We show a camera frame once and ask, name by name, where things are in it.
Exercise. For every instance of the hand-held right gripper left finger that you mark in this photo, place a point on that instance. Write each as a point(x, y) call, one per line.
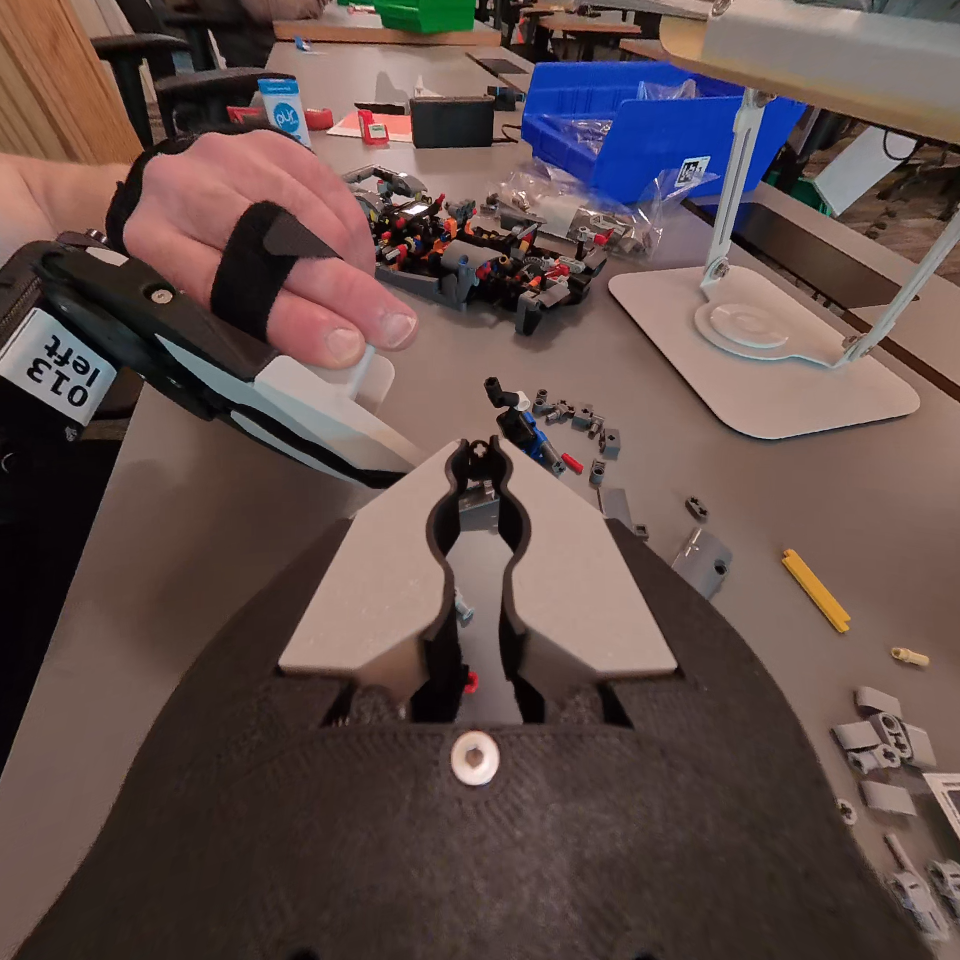
point(367, 592)

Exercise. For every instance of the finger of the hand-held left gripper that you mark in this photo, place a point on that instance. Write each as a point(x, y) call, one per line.
point(300, 442)
point(330, 397)

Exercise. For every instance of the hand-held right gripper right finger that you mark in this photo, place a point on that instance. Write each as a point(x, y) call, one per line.
point(585, 592)

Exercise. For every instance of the black blue lego assembly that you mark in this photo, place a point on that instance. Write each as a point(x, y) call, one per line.
point(525, 427)

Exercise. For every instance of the person's left forearm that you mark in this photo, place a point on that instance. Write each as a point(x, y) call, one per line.
point(45, 195)

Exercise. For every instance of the dark grey flat lego plate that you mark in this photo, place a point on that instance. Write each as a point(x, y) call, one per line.
point(619, 506)

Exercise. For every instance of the large grey lego panel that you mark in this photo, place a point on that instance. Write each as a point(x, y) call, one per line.
point(701, 562)

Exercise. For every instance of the red lego pin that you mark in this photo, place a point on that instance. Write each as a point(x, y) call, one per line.
point(572, 463)

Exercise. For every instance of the black small lego bush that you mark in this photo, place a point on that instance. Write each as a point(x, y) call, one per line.
point(697, 508)

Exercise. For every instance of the row of small grey lego connectors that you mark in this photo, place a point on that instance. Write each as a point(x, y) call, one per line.
point(581, 420)

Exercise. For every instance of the partly built lego car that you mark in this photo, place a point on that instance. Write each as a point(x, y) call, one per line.
point(480, 255)

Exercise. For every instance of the yellow lego beam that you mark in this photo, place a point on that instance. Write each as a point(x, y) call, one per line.
point(816, 590)

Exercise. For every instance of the clear bag of lego parts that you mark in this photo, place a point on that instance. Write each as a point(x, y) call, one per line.
point(585, 210)

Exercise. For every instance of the tan lego pin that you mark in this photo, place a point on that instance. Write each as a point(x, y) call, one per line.
point(910, 656)

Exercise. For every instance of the pile of light grey lego pieces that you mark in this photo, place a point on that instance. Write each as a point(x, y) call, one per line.
point(885, 739)

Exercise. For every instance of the person's left hand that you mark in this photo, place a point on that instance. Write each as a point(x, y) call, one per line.
point(225, 172)

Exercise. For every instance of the black office chair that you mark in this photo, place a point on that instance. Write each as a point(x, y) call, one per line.
point(202, 90)

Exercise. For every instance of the blue white small carton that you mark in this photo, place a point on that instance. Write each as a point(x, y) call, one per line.
point(281, 112)

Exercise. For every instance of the red white small device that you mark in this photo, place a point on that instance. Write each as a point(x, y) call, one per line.
point(373, 127)

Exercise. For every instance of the orange paper sheet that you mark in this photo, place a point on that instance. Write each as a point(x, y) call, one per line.
point(397, 127)

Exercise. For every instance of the black rectangular case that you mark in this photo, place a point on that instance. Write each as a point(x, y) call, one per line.
point(450, 120)

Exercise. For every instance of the black flat tablet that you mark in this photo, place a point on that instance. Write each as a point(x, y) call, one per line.
point(502, 64)

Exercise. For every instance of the green plastic bin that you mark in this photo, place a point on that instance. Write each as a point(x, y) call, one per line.
point(420, 11)

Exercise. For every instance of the blue plastic bin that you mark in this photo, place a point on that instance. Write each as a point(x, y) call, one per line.
point(645, 142)

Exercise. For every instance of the white printed card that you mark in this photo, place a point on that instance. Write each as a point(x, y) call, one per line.
point(946, 802)

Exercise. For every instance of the white paper sheet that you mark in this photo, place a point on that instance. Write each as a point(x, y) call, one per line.
point(855, 172)

